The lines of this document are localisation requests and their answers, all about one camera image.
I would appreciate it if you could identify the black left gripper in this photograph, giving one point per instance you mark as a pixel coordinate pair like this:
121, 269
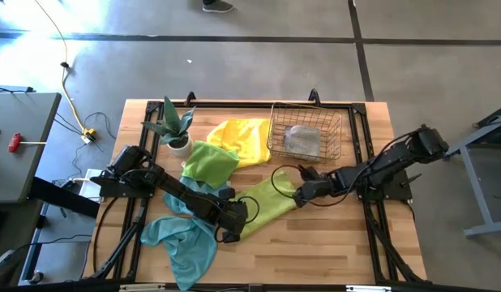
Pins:
233, 215

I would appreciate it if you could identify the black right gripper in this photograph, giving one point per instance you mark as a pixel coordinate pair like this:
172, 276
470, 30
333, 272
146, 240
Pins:
317, 190

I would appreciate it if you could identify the lime green microfiber towel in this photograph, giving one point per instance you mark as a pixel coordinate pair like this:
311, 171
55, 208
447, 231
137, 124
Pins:
271, 203

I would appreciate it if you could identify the grey microfiber towel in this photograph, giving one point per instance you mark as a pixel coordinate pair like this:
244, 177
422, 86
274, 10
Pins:
303, 142

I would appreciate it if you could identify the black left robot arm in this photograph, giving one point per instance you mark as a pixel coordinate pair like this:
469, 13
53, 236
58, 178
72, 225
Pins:
181, 194

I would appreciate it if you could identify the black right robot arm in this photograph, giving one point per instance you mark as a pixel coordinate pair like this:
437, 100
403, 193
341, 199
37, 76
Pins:
380, 166

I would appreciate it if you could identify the yellow microfiber towel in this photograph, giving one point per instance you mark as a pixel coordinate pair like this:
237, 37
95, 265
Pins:
242, 140

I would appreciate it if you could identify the green plant in white pot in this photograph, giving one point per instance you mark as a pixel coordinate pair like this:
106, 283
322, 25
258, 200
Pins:
181, 151

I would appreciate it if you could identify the white box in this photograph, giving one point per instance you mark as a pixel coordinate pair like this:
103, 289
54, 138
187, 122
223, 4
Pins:
85, 190

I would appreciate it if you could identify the black table foot beam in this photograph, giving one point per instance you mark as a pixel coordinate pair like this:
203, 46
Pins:
64, 196

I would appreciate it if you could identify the light grey metal table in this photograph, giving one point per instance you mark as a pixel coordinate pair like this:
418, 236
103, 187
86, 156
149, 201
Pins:
474, 178

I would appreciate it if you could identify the person's shoe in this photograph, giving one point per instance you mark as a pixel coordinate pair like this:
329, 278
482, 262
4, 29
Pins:
218, 6

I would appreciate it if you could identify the black caster wheel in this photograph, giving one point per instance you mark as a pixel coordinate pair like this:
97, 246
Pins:
36, 277

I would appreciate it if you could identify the dark grey work table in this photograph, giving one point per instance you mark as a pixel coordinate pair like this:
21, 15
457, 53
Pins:
23, 170

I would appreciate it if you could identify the black device with indicator light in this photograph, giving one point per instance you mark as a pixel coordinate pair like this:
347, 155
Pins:
5, 267

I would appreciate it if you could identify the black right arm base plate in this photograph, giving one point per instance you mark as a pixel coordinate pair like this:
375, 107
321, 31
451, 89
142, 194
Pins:
396, 190

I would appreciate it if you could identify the black aluminium table frame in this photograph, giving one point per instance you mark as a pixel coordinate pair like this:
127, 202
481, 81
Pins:
234, 104

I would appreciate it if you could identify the silver metal bracket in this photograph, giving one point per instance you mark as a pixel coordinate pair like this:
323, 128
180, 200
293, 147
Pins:
141, 288
368, 288

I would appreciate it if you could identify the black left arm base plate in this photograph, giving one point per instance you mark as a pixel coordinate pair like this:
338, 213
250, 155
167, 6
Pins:
112, 190

